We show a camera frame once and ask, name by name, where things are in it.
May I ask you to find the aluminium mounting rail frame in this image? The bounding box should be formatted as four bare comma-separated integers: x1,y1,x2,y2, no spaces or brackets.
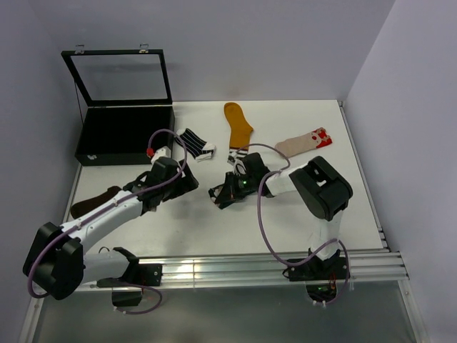
20,100,429,342

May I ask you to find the mustard yellow striped sock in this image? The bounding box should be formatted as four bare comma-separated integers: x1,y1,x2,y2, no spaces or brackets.
224,102,253,165

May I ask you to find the beige red reindeer sock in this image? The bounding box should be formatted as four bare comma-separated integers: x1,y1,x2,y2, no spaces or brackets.
274,127,333,158

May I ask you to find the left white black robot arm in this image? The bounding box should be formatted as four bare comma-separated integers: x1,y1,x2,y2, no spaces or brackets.
23,157,199,300

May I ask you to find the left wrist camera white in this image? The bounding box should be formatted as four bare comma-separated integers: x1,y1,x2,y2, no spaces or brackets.
146,146,171,161

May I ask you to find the black glass-lid display box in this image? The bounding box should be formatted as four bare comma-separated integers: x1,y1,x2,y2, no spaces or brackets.
61,44,175,166

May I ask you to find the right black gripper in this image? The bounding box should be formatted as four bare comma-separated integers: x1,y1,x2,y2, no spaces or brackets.
216,171,257,204

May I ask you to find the brown pink striped sock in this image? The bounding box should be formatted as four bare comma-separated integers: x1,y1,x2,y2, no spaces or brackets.
70,186,121,219

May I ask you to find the black white striped ankle sock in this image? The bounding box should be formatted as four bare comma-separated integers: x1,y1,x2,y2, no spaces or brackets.
175,128,216,162

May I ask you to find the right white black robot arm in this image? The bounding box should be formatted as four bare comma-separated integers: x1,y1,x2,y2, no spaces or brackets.
209,153,353,282

